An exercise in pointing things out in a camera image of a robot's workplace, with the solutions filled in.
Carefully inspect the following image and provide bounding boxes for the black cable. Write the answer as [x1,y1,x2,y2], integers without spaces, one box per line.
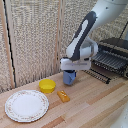
[119,22,128,40]

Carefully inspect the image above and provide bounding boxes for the blue cup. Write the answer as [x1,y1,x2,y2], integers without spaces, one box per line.
[62,69,78,86]

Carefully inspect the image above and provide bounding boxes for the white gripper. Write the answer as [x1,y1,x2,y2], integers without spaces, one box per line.
[59,56,92,72]

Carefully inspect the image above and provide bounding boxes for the white patterned plate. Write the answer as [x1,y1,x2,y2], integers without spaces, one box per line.
[4,89,50,123]

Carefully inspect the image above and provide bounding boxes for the black wire dish rack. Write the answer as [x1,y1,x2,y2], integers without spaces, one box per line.
[91,37,128,80]

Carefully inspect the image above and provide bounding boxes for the yellow bowl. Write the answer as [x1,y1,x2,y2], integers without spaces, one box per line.
[38,78,57,94]

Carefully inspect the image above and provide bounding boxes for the orange block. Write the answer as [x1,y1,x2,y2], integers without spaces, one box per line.
[56,89,71,103]

